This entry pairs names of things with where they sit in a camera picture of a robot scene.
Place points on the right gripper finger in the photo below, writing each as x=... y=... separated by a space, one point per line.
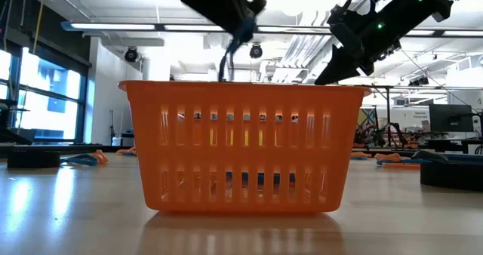
x=336 y=70

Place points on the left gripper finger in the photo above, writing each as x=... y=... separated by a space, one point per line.
x=226 y=13

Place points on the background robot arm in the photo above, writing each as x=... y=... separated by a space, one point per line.
x=377 y=134

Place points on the black rubber band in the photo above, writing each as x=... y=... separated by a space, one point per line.
x=34 y=160
x=453 y=176

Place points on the black ceiling spotlight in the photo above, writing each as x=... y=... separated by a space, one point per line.
x=256 y=52
x=131 y=55

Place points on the black stage light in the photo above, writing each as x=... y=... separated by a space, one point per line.
x=419 y=81

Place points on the black background gantry stand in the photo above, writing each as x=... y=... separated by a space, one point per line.
x=388 y=115

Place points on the long ceiling light bar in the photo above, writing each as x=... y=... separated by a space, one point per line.
x=113 y=26

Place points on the dark background monitor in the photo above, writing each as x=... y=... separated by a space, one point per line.
x=451 y=118

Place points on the orange plastic basket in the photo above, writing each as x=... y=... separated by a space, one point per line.
x=241 y=155

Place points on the large glass window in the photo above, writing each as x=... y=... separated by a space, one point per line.
x=49 y=115

